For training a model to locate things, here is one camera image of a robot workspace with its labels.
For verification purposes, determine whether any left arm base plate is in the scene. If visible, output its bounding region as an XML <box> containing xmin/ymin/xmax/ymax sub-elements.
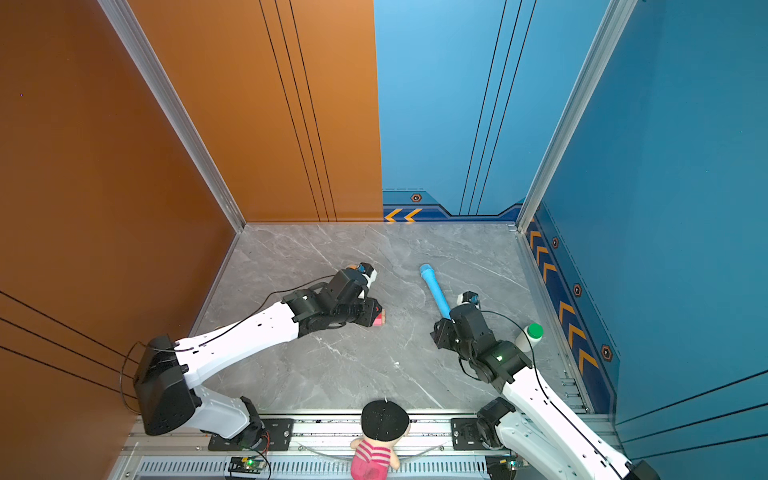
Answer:
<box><xmin>208</xmin><ymin>418</ymin><xmax>295</xmax><ymax>453</ymax></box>

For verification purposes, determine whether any doll with black hat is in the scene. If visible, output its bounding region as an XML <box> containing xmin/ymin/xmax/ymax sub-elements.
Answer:
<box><xmin>350</xmin><ymin>399</ymin><xmax>410</xmax><ymax>480</ymax></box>

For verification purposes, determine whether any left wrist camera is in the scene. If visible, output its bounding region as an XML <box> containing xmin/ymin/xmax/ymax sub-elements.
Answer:
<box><xmin>358</xmin><ymin>262</ymin><xmax>378</xmax><ymax>287</ymax></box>

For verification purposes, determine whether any aluminium front rail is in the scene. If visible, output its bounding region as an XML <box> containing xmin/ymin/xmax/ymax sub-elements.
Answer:
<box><xmin>119</xmin><ymin>413</ymin><xmax>625</xmax><ymax>458</ymax></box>

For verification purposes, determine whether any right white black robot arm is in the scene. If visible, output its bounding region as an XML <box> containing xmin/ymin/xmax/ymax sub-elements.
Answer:
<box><xmin>431</xmin><ymin>303</ymin><xmax>660</xmax><ymax>479</ymax></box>

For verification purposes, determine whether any blue toy microphone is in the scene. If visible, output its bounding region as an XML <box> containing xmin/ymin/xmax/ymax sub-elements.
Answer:
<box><xmin>419</xmin><ymin>264</ymin><xmax>451</xmax><ymax>319</ymax></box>

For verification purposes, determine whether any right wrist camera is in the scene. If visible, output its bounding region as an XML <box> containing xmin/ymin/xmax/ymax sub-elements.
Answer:
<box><xmin>457</xmin><ymin>291</ymin><xmax>480</xmax><ymax>308</ymax></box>

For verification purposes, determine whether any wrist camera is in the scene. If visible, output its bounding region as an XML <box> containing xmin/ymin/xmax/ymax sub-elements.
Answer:
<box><xmin>358</xmin><ymin>262</ymin><xmax>378</xmax><ymax>287</ymax></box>
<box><xmin>457</xmin><ymin>291</ymin><xmax>480</xmax><ymax>308</ymax></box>

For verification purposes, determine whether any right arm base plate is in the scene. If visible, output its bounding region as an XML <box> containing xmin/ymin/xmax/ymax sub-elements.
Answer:
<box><xmin>450</xmin><ymin>417</ymin><xmax>486</xmax><ymax>451</ymax></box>

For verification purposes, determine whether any left green circuit board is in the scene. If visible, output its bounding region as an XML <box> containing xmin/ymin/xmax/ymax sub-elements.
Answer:
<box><xmin>227</xmin><ymin>456</ymin><xmax>272</xmax><ymax>479</ymax></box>

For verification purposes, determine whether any white bottle green cap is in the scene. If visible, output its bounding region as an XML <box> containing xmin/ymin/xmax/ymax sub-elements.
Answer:
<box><xmin>515</xmin><ymin>323</ymin><xmax>544</xmax><ymax>354</ymax></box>

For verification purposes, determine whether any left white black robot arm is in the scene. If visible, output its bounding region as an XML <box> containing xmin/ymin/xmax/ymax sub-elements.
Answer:
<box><xmin>133</xmin><ymin>262</ymin><xmax>385</xmax><ymax>449</ymax></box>

